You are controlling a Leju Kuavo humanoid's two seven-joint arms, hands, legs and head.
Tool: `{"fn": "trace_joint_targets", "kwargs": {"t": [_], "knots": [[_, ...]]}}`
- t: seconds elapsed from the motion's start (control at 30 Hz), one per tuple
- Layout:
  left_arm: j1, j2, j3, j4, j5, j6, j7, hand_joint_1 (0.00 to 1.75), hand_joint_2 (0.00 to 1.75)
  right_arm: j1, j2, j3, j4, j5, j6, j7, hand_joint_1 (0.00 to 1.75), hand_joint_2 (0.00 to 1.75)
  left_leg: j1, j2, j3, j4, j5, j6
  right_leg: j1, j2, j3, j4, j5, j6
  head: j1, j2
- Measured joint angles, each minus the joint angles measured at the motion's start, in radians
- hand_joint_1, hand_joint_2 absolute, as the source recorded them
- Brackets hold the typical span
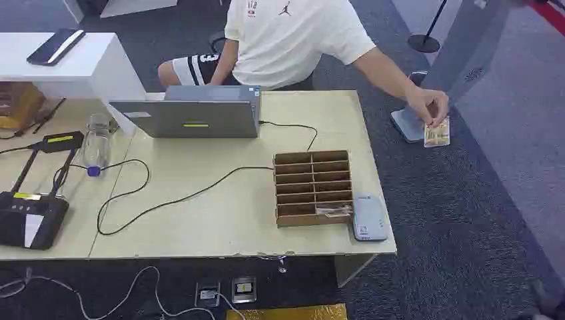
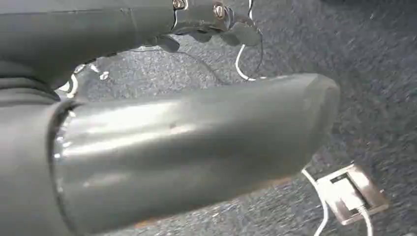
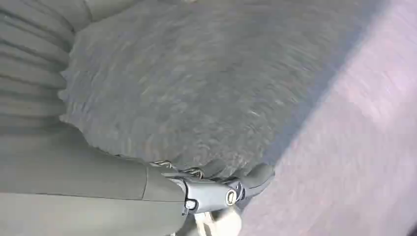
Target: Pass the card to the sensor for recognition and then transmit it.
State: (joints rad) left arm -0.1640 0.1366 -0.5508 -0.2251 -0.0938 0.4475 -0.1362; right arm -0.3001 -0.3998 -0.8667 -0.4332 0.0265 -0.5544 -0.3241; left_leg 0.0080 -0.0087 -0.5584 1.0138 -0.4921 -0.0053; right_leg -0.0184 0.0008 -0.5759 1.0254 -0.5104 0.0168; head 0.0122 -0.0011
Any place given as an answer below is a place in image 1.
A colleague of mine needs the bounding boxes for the person's left hand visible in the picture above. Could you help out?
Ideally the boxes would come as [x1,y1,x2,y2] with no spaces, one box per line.
[405,87,450,129]

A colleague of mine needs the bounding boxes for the white card reader device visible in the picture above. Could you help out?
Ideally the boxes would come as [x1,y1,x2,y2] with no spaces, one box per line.
[352,194,389,243]

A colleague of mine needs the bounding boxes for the wooden card box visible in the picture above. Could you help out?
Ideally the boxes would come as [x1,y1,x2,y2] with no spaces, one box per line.
[273,150,355,229]

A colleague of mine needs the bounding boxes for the card in wooden box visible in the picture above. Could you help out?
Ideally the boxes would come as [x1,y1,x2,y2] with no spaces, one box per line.
[316,205,354,218]

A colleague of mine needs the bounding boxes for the red barrier belt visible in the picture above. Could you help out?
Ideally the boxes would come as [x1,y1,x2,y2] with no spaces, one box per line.
[529,0,565,37]

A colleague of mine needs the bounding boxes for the person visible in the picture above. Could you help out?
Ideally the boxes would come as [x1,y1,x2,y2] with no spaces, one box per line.
[157,0,450,129]

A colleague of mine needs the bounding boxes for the grey laptop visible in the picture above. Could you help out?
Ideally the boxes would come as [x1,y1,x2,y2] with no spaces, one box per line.
[109,85,262,139]

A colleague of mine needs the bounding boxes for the gold foil sheet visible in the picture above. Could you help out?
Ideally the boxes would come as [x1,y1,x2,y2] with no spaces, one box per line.
[226,303,348,320]

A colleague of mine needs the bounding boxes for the silver floor socket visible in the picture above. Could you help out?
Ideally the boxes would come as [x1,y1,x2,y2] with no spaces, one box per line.
[231,277,257,305]
[195,282,221,308]

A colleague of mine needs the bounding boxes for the clear plastic water bottle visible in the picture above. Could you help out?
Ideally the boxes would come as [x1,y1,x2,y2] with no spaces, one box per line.
[82,113,113,178]

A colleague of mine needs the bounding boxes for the white shelf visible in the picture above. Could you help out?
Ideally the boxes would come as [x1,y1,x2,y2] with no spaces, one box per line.
[0,32,147,137]

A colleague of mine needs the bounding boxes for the black power adapter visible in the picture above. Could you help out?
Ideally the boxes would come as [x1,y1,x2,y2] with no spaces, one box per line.
[40,131,85,154]

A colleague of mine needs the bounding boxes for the dark tablet with white pen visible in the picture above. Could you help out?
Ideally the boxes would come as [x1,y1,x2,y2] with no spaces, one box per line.
[26,28,86,67]

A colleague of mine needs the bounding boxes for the black router with antennas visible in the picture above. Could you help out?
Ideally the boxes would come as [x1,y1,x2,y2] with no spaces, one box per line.
[0,149,77,251]

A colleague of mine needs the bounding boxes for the black stanchion post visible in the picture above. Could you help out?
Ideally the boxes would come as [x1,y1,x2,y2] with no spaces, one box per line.
[407,0,448,54]

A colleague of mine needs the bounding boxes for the black cable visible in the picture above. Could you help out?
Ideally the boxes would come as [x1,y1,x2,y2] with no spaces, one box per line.
[69,120,318,236]

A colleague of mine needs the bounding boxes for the white cable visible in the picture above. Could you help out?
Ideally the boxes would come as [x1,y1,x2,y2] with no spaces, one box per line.
[0,265,247,320]

